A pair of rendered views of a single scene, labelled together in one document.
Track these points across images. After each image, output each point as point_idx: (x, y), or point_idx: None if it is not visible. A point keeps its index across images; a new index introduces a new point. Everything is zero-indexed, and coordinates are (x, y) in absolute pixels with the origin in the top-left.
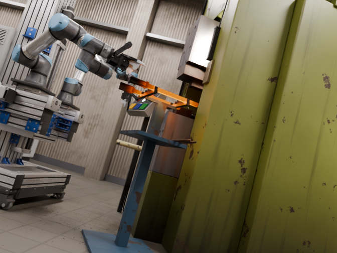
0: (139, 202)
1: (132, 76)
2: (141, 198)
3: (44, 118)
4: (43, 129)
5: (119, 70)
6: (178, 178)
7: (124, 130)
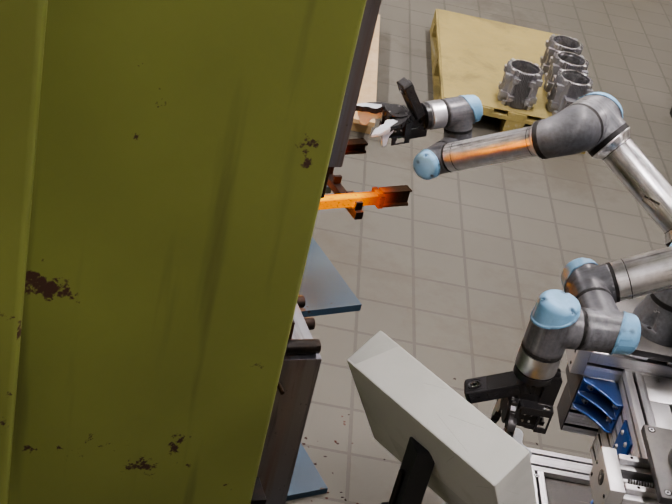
0: None
1: (361, 138)
2: None
3: (569, 373)
4: (562, 403)
5: (399, 143)
6: None
7: (343, 279)
